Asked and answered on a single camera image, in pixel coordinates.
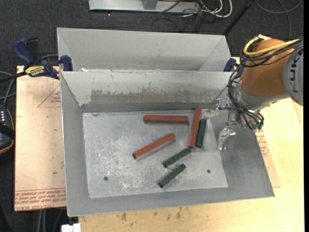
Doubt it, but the dark green flat block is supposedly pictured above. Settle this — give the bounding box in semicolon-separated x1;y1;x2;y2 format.
157;163;187;189
196;118;208;148
162;147;193;169

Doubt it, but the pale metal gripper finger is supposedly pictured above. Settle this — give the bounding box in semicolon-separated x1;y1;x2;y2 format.
204;100;223;120
217;127;237;151

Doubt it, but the brown cardboard board red print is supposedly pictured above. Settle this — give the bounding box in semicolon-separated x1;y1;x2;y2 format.
14;65;281;212

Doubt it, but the red-brown flat block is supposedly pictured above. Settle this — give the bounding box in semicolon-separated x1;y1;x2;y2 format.
143;115;190;125
132;132;176;160
188;107;202;150

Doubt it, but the grey metal bin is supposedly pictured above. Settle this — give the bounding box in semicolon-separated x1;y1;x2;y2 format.
56;27;275;218

